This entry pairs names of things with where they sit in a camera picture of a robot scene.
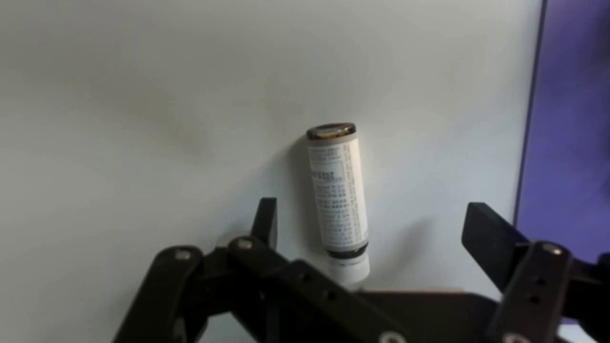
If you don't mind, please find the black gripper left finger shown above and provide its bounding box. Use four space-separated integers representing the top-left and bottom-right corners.
252 199 279 248

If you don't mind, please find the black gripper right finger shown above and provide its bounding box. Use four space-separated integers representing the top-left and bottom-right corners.
462 202 531 292

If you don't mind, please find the white small bottle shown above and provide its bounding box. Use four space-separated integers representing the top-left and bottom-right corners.
306 122 371 286

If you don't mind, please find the purple mat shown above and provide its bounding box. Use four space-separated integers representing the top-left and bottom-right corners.
515 0 610 262

